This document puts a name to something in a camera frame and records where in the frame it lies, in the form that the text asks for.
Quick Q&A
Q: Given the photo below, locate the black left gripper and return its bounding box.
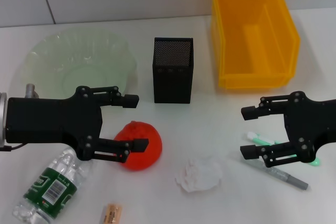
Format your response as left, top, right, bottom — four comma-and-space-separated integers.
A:
5, 85, 140, 162

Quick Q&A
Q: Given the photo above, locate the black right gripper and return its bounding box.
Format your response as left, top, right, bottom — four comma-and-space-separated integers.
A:
239, 91, 336, 168

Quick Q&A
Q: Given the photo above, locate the white paper ball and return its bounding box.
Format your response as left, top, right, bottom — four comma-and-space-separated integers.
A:
174, 155, 224, 194

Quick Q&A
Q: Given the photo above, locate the clear green-label water bottle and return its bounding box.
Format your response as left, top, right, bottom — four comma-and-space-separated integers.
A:
12, 146, 93, 222

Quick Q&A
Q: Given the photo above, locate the mint green utility knife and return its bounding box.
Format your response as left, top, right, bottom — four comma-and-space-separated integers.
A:
246, 132, 322, 167

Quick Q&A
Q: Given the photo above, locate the black mesh pen holder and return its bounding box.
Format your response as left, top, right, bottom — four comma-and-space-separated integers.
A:
152, 37, 195, 104

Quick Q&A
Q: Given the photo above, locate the grey marker pen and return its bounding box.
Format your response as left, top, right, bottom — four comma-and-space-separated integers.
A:
239, 155, 309, 191

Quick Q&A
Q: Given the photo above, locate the clear wavy glass fruit plate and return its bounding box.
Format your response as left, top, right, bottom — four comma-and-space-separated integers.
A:
22, 26, 139, 104

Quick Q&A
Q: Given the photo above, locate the small tan wrapped candy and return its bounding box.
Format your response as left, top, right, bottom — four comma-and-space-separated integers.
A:
102, 203, 123, 224

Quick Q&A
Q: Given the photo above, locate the yellow plastic bin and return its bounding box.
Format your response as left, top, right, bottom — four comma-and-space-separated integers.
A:
209, 0, 301, 90

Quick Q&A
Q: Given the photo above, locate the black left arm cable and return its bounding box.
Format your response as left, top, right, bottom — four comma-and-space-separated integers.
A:
0, 142, 27, 153

